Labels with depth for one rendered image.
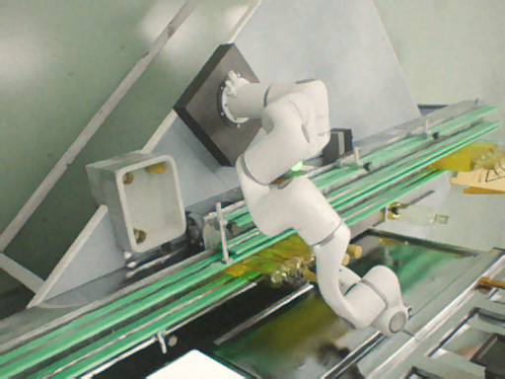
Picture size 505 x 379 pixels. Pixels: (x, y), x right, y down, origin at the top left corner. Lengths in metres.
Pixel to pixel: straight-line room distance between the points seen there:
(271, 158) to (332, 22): 1.01
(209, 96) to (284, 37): 0.42
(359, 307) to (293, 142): 0.35
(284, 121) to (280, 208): 0.17
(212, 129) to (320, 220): 0.58
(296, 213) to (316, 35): 1.01
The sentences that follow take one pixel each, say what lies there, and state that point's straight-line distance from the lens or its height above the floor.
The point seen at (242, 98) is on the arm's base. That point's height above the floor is 0.88.
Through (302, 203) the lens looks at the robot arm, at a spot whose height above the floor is 1.32.
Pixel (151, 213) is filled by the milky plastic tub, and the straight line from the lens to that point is 1.40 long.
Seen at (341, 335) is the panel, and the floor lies 1.25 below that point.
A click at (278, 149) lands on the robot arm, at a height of 1.24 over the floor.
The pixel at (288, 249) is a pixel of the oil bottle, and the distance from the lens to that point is 1.42.
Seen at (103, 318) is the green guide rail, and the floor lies 0.93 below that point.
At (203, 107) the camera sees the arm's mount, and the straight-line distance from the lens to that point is 1.43.
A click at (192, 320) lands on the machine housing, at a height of 0.82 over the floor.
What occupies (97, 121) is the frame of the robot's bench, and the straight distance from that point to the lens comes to 1.94.
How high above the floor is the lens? 1.93
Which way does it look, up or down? 46 degrees down
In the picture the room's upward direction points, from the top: 106 degrees clockwise
